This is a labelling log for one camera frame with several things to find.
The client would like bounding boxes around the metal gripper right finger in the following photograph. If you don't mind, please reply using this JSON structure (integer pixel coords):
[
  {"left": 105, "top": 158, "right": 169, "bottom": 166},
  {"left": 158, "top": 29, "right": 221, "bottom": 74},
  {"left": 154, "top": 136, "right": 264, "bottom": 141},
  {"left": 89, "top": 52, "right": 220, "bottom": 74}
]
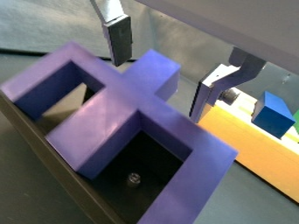
[{"left": 189, "top": 47, "right": 266, "bottom": 122}]

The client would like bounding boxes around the yellow slotted board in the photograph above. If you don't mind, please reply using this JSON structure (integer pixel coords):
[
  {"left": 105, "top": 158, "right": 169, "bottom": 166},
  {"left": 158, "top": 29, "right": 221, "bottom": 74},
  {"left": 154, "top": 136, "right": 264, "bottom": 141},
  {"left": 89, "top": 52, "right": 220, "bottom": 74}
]
[{"left": 197, "top": 89, "right": 299, "bottom": 204}]

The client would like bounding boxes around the purple comb-shaped block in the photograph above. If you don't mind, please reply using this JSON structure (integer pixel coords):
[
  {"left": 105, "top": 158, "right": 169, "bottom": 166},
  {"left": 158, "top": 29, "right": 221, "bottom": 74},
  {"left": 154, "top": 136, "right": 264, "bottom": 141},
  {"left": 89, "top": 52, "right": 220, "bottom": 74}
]
[{"left": 0, "top": 42, "right": 237, "bottom": 224}]

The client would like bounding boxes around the green long bar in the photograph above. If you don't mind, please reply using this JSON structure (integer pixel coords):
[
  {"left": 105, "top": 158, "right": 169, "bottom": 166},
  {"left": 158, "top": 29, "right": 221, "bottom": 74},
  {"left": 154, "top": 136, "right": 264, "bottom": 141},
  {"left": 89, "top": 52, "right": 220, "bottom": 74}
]
[{"left": 293, "top": 109, "right": 299, "bottom": 135}]

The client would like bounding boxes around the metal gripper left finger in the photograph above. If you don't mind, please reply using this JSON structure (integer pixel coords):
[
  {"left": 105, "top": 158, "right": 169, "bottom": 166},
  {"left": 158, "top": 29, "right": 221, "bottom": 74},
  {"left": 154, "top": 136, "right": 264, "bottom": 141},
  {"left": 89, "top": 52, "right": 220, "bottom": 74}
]
[{"left": 89, "top": 0, "right": 133, "bottom": 67}]

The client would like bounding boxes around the blue long bar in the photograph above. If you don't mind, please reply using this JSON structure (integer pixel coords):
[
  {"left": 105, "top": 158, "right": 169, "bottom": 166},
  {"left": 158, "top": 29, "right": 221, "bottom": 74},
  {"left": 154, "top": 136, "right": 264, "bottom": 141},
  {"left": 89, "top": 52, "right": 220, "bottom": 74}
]
[{"left": 250, "top": 91, "right": 295, "bottom": 139}]

